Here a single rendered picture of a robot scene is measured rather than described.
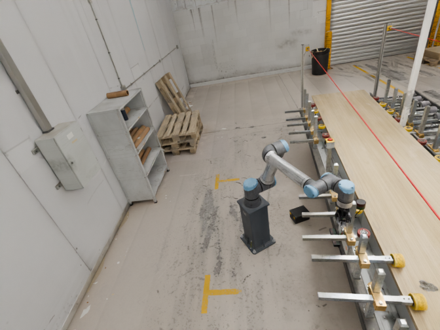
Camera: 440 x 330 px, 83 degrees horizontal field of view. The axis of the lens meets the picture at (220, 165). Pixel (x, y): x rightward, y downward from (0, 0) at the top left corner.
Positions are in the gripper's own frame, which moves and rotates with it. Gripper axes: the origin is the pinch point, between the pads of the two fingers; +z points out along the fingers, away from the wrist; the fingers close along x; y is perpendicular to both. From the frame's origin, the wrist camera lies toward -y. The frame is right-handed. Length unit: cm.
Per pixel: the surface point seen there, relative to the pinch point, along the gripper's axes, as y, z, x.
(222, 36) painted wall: -784, -49, -184
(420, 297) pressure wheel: 49, 3, 27
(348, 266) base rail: 12.2, 30.7, 4.4
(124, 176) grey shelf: -138, 44, -257
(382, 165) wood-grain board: -81, 10, 55
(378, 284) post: 46.4, -3.9, 7.5
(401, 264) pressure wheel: 27.4, 5.2, 27.5
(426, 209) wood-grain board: -23, 11, 65
